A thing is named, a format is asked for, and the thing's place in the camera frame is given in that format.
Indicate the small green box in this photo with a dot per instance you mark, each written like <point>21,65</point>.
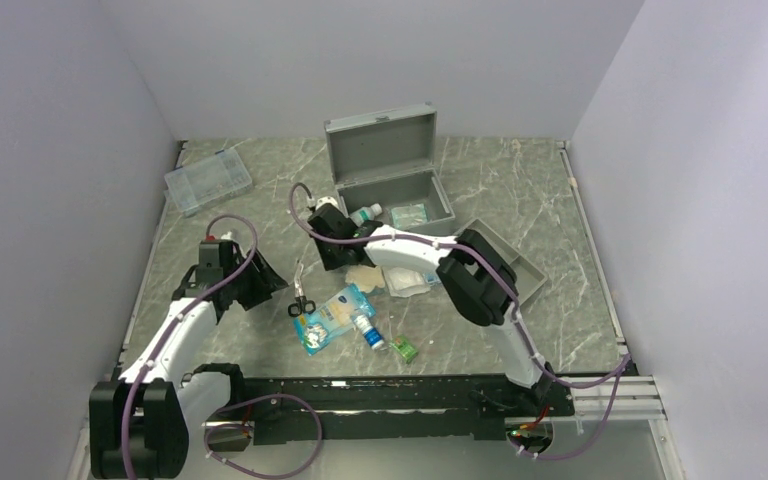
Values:
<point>405,349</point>

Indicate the teal plaster zip bag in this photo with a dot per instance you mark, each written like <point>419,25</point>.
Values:
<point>409,216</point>

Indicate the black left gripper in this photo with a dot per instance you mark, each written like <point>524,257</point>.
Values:
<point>265,283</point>

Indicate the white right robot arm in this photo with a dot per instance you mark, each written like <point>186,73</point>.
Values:
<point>479,282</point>

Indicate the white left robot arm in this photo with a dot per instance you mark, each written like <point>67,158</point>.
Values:
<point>141,423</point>

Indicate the grey metal medicine case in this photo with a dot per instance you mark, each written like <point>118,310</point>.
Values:
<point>388,157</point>

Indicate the black handled scissors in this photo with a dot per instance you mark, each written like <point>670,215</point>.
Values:
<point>301,304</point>

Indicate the blue cotton swab bag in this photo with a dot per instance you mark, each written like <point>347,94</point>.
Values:
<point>333,318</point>

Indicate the white blue spray bottle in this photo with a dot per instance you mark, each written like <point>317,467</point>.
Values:
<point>369,332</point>

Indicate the clear plastic compartment box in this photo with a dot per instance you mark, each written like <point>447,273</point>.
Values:
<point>206,182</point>

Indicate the white gauze bag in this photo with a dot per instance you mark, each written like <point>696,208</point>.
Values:
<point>404,283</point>

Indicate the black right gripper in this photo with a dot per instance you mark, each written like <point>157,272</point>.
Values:
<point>329,263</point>

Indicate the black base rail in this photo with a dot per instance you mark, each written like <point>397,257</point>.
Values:
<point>479,406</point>

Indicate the grey plastic divider tray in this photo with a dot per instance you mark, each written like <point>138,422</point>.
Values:
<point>530,279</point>

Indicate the white bottle green label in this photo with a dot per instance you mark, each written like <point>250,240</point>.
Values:
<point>367,213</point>

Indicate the beige latex gloves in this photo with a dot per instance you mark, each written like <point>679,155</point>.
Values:
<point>367,279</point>

